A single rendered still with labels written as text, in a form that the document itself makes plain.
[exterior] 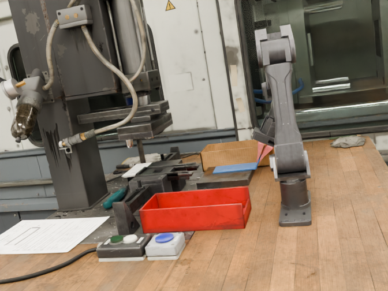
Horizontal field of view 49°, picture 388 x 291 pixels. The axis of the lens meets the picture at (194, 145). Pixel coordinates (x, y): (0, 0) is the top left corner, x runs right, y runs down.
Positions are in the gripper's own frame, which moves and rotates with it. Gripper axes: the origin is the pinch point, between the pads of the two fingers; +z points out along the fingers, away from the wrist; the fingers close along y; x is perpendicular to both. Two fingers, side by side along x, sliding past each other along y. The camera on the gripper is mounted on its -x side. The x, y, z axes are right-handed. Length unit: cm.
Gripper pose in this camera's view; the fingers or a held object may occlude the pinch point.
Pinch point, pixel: (258, 160)
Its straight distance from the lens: 136.7
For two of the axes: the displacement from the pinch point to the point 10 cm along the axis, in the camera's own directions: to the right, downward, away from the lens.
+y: -9.2, -3.8, 1.1
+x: -2.0, 2.3, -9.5
